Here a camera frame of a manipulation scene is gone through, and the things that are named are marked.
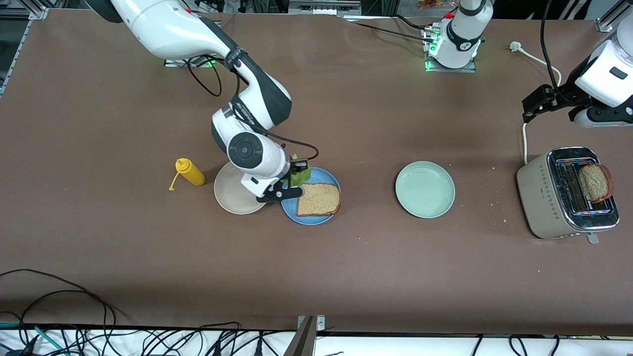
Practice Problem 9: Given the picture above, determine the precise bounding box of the green lettuce leaf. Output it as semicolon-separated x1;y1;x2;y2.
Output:
289;153;313;187

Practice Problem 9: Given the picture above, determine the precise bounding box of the brown bread slice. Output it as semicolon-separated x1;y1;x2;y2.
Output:
579;163;615;203
296;183;342;218

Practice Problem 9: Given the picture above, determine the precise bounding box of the yellow squeeze bottle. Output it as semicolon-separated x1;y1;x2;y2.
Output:
169;158;206;191

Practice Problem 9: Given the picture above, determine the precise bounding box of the blue plate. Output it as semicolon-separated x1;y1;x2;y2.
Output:
280;167;341;226

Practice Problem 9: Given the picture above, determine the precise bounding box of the beige plate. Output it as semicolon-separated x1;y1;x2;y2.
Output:
214;162;270;215

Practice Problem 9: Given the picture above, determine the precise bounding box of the mint green plate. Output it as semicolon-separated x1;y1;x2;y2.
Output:
395;161;455;219

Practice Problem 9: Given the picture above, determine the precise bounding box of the beige chrome toaster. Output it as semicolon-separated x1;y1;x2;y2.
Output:
516;147;620;245

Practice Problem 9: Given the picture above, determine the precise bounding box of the grey metal box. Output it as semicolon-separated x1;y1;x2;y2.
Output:
288;0;362;15

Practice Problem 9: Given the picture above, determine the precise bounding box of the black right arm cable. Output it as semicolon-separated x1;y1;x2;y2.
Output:
187;53;320;164

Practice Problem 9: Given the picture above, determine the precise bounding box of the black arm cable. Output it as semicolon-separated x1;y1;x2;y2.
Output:
187;53;320;164
542;0;564;92

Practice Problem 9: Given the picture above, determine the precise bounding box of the white toaster power cord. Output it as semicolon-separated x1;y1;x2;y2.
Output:
509;42;562;165

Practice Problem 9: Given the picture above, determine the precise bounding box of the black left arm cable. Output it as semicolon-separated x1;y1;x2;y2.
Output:
542;0;564;92

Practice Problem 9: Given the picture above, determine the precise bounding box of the aluminium frame profile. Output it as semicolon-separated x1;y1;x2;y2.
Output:
0;0;47;20
596;0;633;33

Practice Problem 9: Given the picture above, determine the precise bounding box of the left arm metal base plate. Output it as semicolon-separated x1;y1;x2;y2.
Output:
424;25;477;73

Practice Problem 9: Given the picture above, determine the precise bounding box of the black base cable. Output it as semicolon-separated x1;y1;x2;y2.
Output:
352;14;436;43

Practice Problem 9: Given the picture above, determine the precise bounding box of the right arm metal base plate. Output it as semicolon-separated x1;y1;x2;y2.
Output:
165;55;219;68

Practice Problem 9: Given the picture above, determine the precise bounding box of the grey aluminium bracket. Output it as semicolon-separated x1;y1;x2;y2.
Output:
284;315;326;356

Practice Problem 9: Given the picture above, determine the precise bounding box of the long looped black cable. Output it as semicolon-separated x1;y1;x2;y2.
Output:
0;269;117;342

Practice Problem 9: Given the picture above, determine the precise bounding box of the teal cable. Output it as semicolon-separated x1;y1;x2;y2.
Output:
0;322;67;356

